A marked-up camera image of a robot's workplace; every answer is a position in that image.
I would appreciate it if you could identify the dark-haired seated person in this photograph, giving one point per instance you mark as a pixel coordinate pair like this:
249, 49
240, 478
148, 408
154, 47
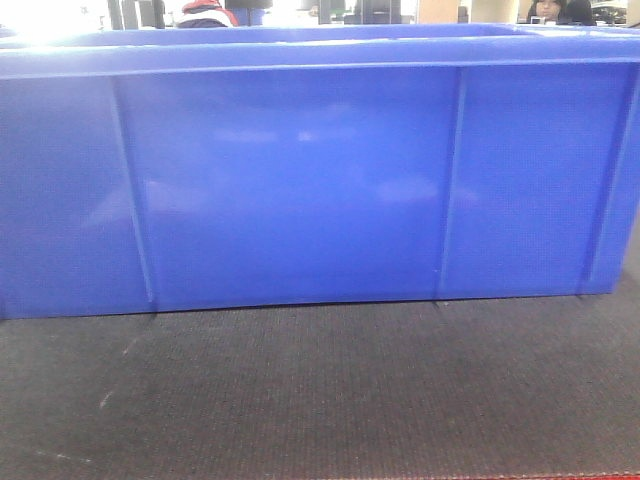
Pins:
561, 12

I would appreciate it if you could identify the dark conveyor belt mat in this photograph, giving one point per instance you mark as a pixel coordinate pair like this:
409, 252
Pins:
492, 389

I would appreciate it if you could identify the large blue plastic bin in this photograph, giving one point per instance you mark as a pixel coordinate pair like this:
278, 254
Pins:
189, 169

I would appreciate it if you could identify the person in red white jacket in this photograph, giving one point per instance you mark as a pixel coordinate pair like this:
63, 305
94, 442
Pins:
205, 14

